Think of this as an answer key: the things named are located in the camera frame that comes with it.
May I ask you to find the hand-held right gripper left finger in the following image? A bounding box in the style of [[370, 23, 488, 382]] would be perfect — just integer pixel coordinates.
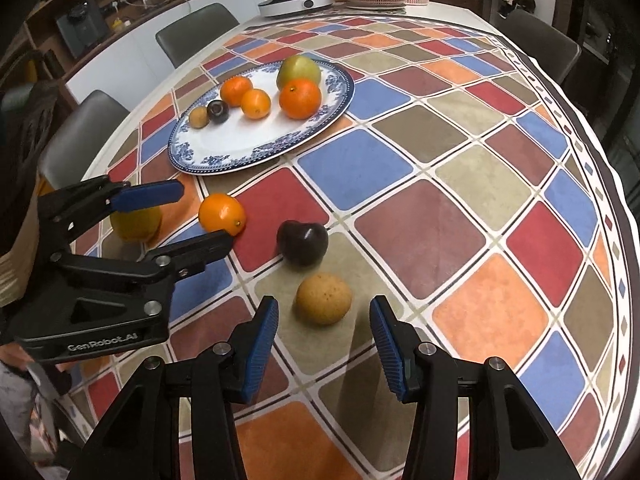
[[75, 296, 280, 480]]

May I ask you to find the green apple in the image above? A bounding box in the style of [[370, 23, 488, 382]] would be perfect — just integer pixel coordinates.
[[276, 56, 322, 91]]

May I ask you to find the person's clothing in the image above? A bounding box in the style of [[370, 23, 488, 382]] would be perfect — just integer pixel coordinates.
[[0, 355, 76, 466]]

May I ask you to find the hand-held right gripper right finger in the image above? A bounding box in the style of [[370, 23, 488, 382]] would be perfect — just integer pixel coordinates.
[[369, 296, 582, 480]]

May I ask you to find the small orange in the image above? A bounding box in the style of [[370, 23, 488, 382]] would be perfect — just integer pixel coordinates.
[[220, 76, 254, 107]]

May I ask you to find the black countertop appliance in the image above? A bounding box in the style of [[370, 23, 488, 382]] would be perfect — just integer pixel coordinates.
[[55, 2, 108, 58]]

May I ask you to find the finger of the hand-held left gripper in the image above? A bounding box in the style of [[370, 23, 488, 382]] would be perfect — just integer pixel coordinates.
[[36, 175, 186, 263], [50, 231, 235, 282]]

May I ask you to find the white lower cabinet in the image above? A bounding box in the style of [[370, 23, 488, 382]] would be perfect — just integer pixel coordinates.
[[62, 0, 266, 111]]

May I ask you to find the colourful checkered tablecloth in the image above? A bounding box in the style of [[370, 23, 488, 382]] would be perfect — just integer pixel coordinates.
[[30, 10, 640, 480]]

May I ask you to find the round brown fruit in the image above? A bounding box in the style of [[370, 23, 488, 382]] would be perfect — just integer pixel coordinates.
[[295, 273, 353, 326]]

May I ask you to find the white induction cooker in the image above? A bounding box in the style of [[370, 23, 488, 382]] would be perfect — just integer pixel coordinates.
[[257, 0, 337, 18]]

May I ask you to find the blue rimmed white plate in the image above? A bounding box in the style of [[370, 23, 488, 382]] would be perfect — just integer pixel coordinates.
[[167, 60, 356, 176]]

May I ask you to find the large orange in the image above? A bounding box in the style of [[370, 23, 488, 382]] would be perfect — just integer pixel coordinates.
[[198, 193, 247, 237]]

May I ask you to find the yellow pear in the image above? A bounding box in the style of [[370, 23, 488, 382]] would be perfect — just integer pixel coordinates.
[[110, 204, 164, 242]]

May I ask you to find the grey dining chair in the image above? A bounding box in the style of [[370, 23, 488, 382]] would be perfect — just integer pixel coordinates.
[[492, 10, 582, 83], [155, 3, 241, 68], [39, 90, 131, 188]]

